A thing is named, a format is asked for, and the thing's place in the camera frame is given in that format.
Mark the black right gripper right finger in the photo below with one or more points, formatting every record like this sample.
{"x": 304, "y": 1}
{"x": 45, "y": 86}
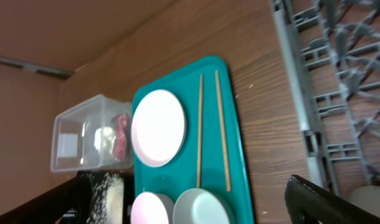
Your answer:
{"x": 309, "y": 203}

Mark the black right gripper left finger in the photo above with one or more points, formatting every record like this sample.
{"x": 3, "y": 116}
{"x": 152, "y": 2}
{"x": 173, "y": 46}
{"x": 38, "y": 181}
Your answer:
{"x": 76, "y": 193}

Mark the white tissue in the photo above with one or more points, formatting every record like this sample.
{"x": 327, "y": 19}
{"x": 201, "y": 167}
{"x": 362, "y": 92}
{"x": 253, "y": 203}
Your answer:
{"x": 104, "y": 138}

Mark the white cup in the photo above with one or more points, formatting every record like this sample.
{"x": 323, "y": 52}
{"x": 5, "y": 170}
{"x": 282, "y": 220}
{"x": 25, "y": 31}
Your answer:
{"x": 367, "y": 198}

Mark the pink small bowl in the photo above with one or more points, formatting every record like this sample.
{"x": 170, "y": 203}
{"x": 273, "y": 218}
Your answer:
{"x": 152, "y": 208}

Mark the red foil wrapper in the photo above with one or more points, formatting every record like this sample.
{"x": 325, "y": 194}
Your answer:
{"x": 120, "y": 123}

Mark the grey dishwasher rack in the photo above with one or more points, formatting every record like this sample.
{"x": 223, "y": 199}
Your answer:
{"x": 331, "y": 52}

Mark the black rectangular tray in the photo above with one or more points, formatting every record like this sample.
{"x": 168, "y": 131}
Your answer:
{"x": 112, "y": 196}

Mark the clear plastic bin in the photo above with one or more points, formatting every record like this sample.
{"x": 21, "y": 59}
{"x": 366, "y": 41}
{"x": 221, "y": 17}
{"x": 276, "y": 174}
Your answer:
{"x": 74, "y": 132}

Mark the right wooden chopstick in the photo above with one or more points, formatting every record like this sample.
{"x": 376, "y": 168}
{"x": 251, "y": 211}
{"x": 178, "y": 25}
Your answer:
{"x": 223, "y": 132}

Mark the wooden chopstick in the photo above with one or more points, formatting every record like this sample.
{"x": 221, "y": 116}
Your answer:
{"x": 199, "y": 132}
{"x": 223, "y": 132}

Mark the teal plastic tray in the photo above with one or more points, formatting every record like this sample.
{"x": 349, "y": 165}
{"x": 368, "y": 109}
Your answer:
{"x": 179, "y": 174}

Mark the white round plate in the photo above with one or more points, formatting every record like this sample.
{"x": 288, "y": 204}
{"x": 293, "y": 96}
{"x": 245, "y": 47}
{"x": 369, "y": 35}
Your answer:
{"x": 158, "y": 128}

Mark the grey small bowl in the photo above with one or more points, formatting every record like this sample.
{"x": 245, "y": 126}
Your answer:
{"x": 200, "y": 206}

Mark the grey metal strip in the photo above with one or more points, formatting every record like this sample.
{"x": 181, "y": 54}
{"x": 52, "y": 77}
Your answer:
{"x": 37, "y": 68}

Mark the left wooden chopstick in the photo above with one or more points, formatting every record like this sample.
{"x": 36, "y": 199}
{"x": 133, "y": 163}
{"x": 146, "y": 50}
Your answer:
{"x": 199, "y": 132}

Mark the cardboard wall panel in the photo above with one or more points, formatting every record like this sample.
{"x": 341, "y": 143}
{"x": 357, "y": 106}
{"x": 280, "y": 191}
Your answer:
{"x": 66, "y": 34}

